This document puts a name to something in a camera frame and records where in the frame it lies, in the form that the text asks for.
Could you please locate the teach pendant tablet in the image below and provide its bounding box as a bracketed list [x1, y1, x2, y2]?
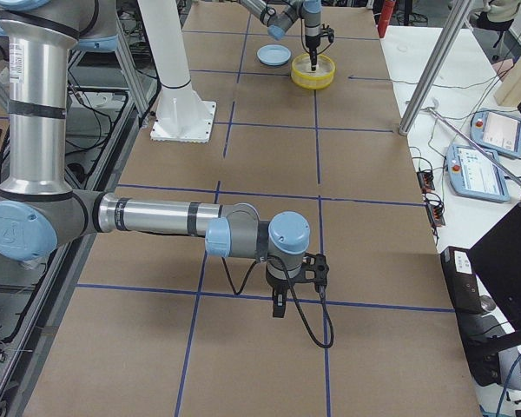
[446, 144, 510, 202]
[470, 109, 521, 159]

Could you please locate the near teach pendant tablet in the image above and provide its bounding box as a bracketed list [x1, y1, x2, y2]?
[446, 144, 510, 202]

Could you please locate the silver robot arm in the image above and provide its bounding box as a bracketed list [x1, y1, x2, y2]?
[0, 1, 310, 317]
[238, 0, 323, 71]

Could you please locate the black cable wrist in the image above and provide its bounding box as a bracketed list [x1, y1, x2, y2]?
[221, 255, 334, 349]

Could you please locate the black camera mount wrist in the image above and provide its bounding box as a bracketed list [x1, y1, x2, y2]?
[320, 23, 335, 43]
[295, 253, 329, 295]

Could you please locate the far teach pendant tablet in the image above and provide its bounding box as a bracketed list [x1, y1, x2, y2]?
[470, 109, 521, 159]

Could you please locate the orange black connector box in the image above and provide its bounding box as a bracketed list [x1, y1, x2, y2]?
[416, 169, 435, 194]

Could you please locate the light blue plate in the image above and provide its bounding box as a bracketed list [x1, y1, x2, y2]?
[256, 44, 292, 67]

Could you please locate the black monitor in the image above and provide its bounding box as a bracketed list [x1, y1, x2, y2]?
[468, 203, 521, 330]

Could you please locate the yellow bamboo steamer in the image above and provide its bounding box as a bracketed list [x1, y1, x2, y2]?
[291, 54, 336, 90]

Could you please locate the red cylinder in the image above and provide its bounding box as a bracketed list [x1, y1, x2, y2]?
[377, 0, 396, 39]

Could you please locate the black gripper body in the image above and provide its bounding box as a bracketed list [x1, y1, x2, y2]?
[267, 272, 290, 297]
[305, 36, 320, 54]

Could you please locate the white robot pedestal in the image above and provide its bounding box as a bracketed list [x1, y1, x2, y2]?
[138, 0, 216, 143]

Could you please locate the metal grabber stick green handle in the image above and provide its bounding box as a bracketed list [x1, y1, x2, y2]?
[421, 107, 521, 188]

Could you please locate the black computer box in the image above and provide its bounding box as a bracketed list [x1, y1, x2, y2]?
[440, 247, 521, 391]

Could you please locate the aluminium frame post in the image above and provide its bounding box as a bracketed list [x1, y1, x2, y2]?
[399, 0, 472, 136]

